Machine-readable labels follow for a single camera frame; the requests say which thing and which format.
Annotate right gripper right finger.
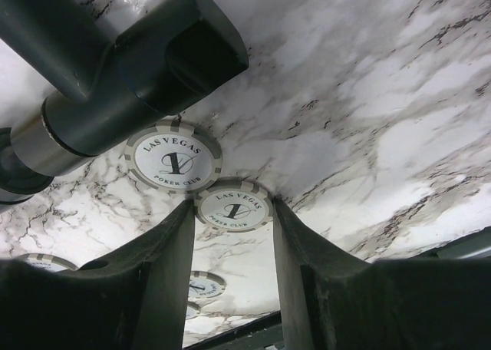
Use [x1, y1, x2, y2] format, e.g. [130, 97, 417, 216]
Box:
[273, 200, 490, 349]

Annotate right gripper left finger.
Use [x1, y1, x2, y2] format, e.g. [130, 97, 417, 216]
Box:
[1, 200, 195, 349]

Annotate white poker chip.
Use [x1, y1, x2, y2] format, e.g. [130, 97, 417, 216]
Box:
[186, 301, 201, 320]
[18, 253, 77, 272]
[194, 177, 273, 233]
[189, 271, 226, 299]
[124, 120, 222, 194]

